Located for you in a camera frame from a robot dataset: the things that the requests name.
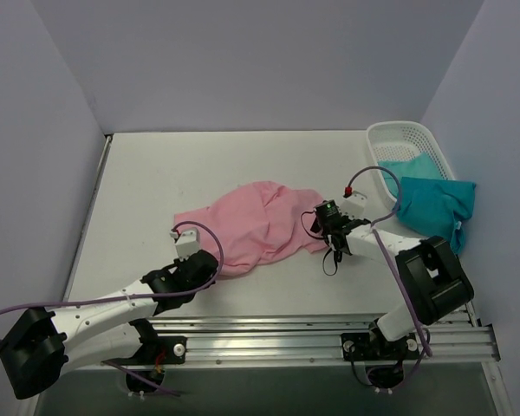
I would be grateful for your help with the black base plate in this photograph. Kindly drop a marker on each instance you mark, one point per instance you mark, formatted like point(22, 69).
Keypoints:
point(368, 346)
point(168, 350)

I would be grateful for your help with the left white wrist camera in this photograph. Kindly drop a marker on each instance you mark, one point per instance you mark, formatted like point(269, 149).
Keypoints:
point(186, 242)

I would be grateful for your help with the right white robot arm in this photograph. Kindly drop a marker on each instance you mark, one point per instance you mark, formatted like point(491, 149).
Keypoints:
point(428, 273)

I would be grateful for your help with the pink t shirt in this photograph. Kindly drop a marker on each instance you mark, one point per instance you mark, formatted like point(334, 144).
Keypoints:
point(257, 224)

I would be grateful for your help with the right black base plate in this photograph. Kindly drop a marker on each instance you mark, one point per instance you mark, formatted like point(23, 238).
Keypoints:
point(368, 346)

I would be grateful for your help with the aluminium mounting rail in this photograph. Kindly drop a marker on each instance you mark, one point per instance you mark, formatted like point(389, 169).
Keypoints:
point(281, 341)

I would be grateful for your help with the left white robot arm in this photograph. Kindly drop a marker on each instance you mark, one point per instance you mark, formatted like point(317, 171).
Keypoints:
point(45, 341)

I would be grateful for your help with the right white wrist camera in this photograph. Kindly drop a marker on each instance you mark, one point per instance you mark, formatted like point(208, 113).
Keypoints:
point(353, 203)

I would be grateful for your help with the white plastic basket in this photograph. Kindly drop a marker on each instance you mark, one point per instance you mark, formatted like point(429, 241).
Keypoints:
point(409, 147)

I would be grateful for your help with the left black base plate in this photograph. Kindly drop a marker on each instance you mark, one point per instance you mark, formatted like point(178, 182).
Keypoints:
point(168, 350)

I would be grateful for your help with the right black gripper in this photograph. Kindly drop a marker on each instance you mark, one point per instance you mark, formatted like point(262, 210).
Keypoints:
point(335, 239)

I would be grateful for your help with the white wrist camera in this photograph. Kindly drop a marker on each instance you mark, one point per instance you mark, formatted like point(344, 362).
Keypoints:
point(353, 203)
point(186, 242)

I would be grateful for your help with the teal t shirt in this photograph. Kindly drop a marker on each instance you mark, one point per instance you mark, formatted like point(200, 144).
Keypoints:
point(430, 205)

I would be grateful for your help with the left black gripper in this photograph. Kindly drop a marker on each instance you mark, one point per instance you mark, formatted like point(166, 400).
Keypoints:
point(209, 265)

